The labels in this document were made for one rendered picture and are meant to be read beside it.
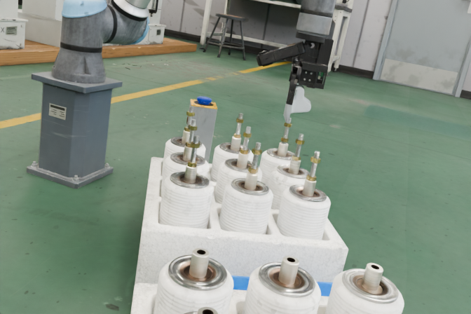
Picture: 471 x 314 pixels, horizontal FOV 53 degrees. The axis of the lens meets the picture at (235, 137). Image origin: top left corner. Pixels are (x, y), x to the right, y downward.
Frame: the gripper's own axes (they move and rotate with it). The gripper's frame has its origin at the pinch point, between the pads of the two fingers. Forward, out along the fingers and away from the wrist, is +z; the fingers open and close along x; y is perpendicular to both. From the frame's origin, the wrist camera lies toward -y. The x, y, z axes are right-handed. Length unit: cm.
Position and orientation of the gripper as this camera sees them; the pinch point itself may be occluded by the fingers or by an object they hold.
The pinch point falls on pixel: (284, 115)
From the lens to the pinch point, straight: 113.7
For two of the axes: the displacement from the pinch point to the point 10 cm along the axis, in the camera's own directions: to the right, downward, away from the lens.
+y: 9.8, 2.0, -0.8
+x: 1.3, -2.5, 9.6
